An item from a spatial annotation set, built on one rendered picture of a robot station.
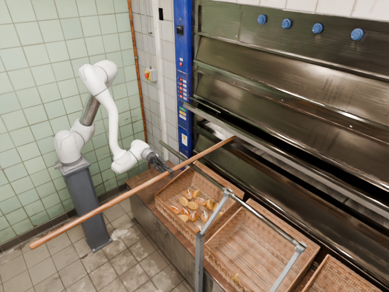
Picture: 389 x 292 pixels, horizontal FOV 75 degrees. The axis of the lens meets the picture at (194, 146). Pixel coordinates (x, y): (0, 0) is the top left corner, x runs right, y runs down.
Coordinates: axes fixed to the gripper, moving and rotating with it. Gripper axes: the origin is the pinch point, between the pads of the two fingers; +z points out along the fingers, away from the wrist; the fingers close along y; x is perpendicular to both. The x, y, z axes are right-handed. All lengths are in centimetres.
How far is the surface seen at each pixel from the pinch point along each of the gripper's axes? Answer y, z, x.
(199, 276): 67, 37, 6
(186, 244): 62, 15, -1
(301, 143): -27, 55, -51
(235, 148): 2, 9, -54
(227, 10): -86, -11, -56
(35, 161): 38, -126, 58
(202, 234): 24.0, 35.7, 3.5
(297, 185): 3, 60, -53
